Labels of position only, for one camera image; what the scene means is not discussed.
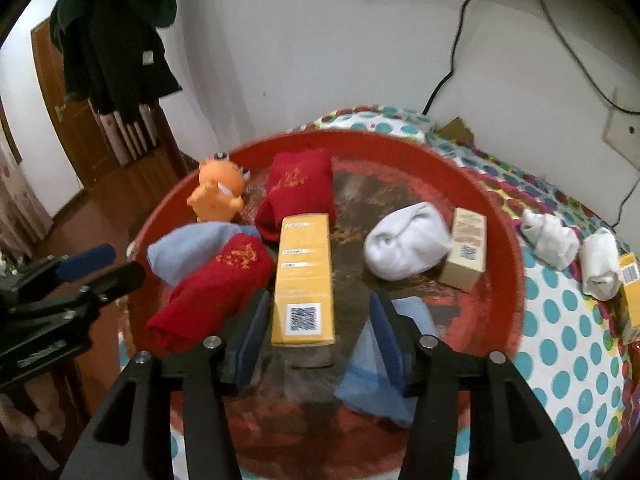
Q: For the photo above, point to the cardboard scrap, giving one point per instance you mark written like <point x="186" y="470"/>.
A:
<point x="457" y="130"/>

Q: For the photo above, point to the wooden clothes rack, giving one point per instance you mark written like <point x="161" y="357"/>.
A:
<point x="135" y="130"/>

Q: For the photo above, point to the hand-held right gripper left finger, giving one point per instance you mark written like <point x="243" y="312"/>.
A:
<point x="250" y="340"/>

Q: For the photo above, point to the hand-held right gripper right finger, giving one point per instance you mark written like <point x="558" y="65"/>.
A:
<point x="387" y="340"/>

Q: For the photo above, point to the light blue sock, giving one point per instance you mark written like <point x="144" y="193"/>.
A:
<point x="185" y="250"/>
<point x="365" y="380"/>

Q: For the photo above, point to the person's left hand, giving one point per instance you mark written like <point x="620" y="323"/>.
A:
<point x="47" y="405"/>

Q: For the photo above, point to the white wall socket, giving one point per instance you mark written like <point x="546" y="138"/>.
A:
<point x="625" y="132"/>

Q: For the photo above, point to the pink patterned curtain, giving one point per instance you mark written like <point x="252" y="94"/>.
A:
<point x="20" y="200"/>

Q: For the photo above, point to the orange cartoon toy figure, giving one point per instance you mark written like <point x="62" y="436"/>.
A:
<point x="217" y="192"/>

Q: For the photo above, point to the yellow medicine box cartoon face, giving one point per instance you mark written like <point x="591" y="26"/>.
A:
<point x="631" y="285"/>

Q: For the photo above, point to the dark hanging clothes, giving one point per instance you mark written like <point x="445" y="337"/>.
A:
<point x="115" y="35"/>

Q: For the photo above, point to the brown wooden door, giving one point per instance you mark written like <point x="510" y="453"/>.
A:
<point x="65" y="110"/>

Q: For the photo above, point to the red round tray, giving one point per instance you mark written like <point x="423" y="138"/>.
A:
<point x="480" y="280"/>

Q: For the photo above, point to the yellow medicine box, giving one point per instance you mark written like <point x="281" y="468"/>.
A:
<point x="302" y="270"/>

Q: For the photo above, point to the red sock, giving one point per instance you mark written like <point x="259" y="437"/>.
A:
<point x="295" y="185"/>
<point x="215" y="285"/>

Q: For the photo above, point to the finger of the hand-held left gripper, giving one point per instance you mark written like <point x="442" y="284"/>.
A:
<point x="120" y="277"/>
<point x="87" y="259"/>

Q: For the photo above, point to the beige small box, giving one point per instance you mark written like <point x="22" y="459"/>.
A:
<point x="465" y="250"/>

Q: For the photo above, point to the white sock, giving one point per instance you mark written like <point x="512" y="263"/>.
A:
<point x="550" y="237"/>
<point x="405" y="242"/>
<point x="602" y="265"/>

